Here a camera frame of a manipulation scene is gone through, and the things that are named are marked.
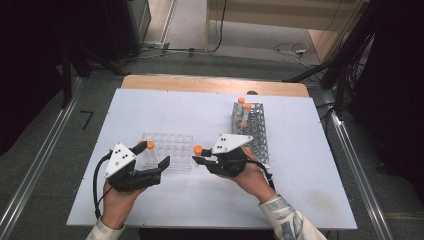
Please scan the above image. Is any metal tube rack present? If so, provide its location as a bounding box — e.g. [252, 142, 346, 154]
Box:
[231, 101, 270, 168]

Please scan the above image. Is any aluminium floor rail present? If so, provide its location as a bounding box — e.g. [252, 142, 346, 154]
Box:
[0, 76, 84, 240]
[328, 109, 395, 240]

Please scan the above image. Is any white board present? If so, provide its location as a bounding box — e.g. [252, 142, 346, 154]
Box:
[65, 88, 358, 231]

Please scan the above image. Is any person's right hand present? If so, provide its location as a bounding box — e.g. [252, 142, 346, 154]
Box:
[221, 146, 277, 205]

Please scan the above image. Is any hanging black cable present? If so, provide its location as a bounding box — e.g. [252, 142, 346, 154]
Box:
[209, 0, 229, 54]

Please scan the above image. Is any black stand with cables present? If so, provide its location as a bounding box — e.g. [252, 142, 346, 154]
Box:
[283, 0, 378, 118]

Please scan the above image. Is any white floor cable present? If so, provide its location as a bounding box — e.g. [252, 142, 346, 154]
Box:
[273, 42, 310, 60]

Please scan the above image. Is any clear plastic tube rack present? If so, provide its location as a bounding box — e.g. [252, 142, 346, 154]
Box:
[141, 132, 195, 172]

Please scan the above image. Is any left hand-held gripper black cable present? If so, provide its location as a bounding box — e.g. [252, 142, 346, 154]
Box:
[92, 151, 113, 220]

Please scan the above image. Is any right hand-held gripper black cable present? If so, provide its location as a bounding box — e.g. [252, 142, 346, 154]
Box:
[239, 159, 277, 192]

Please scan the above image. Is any wooden table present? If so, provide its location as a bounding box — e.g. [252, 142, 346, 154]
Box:
[120, 74, 310, 98]

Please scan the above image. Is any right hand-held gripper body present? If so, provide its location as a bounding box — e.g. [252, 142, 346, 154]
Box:
[206, 133, 254, 178]

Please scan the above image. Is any black metal stand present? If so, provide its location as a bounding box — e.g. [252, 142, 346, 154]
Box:
[59, 43, 128, 110]

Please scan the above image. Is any dark cabinet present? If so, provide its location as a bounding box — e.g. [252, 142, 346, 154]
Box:
[99, 0, 153, 63]

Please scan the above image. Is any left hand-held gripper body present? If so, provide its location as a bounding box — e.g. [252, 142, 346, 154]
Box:
[103, 142, 162, 193]

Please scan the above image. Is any light wooden furniture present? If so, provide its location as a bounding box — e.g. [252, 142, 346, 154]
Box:
[204, 0, 371, 63]

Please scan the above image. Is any hand-held gripper black cable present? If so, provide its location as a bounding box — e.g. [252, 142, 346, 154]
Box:
[239, 159, 277, 192]
[92, 151, 113, 220]

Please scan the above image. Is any grey power strip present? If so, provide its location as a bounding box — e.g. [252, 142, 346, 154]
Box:
[141, 40, 171, 52]

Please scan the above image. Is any person's left hand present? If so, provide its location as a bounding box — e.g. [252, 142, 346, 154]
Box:
[101, 181, 147, 231]

